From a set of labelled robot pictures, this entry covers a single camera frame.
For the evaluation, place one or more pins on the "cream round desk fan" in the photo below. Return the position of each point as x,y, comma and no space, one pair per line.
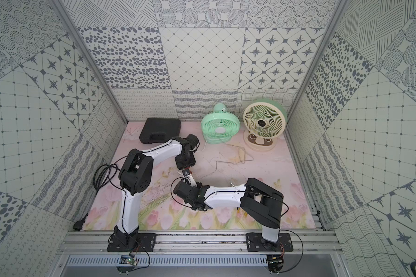
265,120

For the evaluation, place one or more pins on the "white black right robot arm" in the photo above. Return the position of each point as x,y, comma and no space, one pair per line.
260,201

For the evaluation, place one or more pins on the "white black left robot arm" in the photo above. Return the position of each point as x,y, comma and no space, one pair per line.
135,177

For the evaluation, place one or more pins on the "aluminium mounting rail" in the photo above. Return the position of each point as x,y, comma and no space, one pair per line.
307,241

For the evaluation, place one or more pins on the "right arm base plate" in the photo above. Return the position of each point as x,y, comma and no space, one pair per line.
256,243

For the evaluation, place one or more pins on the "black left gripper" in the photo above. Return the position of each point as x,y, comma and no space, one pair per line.
185,163

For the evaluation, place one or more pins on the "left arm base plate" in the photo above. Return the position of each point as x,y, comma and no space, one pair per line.
143,242

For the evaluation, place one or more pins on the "black plastic tool case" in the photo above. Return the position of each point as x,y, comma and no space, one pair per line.
160,130

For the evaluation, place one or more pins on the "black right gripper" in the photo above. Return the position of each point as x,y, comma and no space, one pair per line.
199,185

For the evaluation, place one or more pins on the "green desk fan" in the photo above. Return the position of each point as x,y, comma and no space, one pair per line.
219,126

